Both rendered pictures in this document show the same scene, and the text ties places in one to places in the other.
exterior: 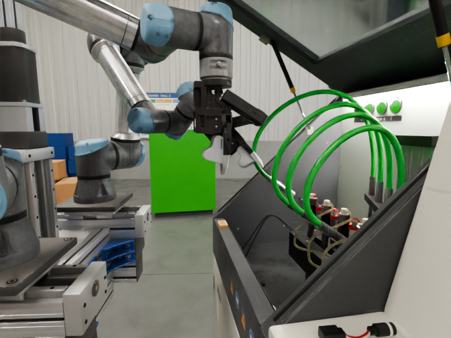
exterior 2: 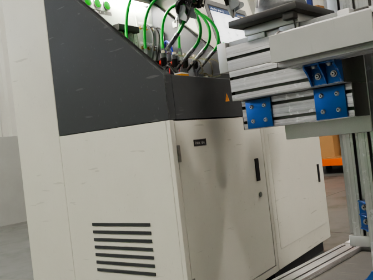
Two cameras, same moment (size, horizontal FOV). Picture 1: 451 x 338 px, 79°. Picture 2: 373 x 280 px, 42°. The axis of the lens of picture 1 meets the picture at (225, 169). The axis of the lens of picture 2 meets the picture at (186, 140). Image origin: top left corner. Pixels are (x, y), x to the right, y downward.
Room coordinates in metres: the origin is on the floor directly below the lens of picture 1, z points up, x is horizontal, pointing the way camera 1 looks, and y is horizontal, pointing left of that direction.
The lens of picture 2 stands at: (2.26, 1.30, 0.71)
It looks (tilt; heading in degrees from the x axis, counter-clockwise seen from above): 0 degrees down; 226
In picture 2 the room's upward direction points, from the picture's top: 7 degrees counter-clockwise
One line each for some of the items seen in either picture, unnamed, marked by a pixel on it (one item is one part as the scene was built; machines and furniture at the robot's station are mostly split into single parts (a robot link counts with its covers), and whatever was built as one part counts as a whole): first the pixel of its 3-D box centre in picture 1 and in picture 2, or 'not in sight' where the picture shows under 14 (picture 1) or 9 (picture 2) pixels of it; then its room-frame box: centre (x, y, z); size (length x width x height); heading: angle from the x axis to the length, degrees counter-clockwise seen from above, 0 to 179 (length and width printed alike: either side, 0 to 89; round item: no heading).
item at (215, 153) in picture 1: (215, 155); (237, 6); (0.63, 0.02, 1.25); 0.06 x 0.03 x 0.09; 100
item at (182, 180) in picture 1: (182, 170); not in sight; (4.42, 0.70, 0.65); 0.95 x 0.86 x 1.30; 101
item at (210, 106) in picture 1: (213, 108); not in sight; (0.64, 0.03, 1.35); 0.09 x 0.08 x 0.12; 100
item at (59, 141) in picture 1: (71, 159); not in sight; (6.38, 3.58, 0.61); 1.26 x 0.48 x 1.22; 93
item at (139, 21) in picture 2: not in sight; (149, 46); (0.62, -0.57, 1.20); 0.13 x 0.03 x 0.31; 10
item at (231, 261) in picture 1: (235, 275); (215, 98); (0.77, -0.03, 0.87); 0.62 x 0.04 x 0.16; 10
